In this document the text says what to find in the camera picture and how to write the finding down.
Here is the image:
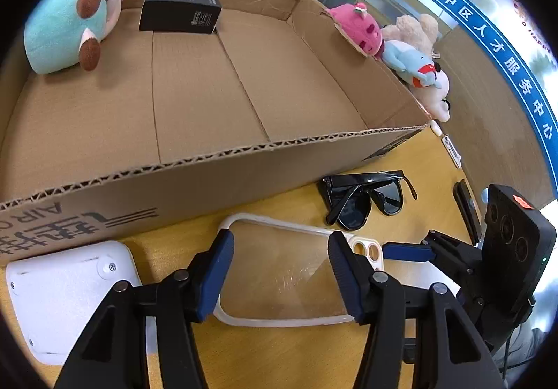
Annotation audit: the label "white plastic device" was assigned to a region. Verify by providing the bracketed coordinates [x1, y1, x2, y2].
[6, 241, 154, 365]

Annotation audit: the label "black sunglasses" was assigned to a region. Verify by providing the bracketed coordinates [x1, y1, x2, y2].
[317, 170, 418, 231]

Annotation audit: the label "clear white phone case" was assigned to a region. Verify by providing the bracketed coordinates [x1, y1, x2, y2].
[212, 211, 386, 329]

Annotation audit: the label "small black product box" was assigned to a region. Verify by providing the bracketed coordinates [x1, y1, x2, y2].
[139, 0, 222, 35]

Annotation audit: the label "pig plush teal dress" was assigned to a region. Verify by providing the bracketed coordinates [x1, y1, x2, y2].
[24, 0, 124, 74]

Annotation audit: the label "grey jacket forearm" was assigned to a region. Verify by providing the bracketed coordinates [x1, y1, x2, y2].
[500, 323, 549, 388]

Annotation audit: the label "black phone on table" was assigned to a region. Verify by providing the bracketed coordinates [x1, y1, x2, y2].
[453, 178, 481, 245]

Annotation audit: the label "small white label tag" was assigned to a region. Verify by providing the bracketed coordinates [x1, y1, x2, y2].
[442, 135, 461, 169]

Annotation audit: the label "white plush dog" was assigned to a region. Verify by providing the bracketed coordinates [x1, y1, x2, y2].
[409, 62, 450, 122]

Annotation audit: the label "blue plush toy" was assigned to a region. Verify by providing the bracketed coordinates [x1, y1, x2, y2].
[381, 39, 442, 89]

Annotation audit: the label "beige plush bear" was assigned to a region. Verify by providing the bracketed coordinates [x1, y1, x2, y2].
[382, 14, 441, 58]

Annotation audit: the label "pink plush toy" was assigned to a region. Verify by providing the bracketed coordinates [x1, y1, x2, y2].
[327, 2, 385, 59]

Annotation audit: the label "brown cardboard box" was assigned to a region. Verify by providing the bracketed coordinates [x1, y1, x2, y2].
[1, 0, 428, 262]

